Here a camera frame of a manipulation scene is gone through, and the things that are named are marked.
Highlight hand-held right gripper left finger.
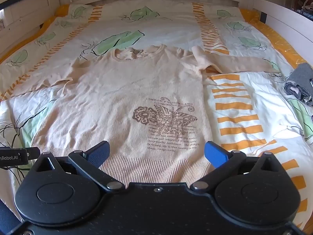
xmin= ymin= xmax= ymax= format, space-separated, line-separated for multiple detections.
xmin=30 ymin=141 xmax=124 ymax=193

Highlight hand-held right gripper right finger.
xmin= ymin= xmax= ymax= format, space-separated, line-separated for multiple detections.
xmin=190 ymin=141 xmax=284 ymax=193

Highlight beige printed sweater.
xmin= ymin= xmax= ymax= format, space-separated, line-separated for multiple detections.
xmin=0 ymin=44 xmax=281 ymax=185

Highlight leaf print blanket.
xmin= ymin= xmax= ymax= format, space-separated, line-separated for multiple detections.
xmin=0 ymin=0 xmax=313 ymax=230

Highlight folded grey cloth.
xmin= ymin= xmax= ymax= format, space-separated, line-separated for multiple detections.
xmin=284 ymin=62 xmax=313 ymax=107

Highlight yellow bed sheet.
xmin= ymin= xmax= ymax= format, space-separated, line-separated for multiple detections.
xmin=0 ymin=4 xmax=313 ymax=65

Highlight white bed frame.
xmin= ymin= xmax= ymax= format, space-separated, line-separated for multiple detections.
xmin=0 ymin=0 xmax=313 ymax=61

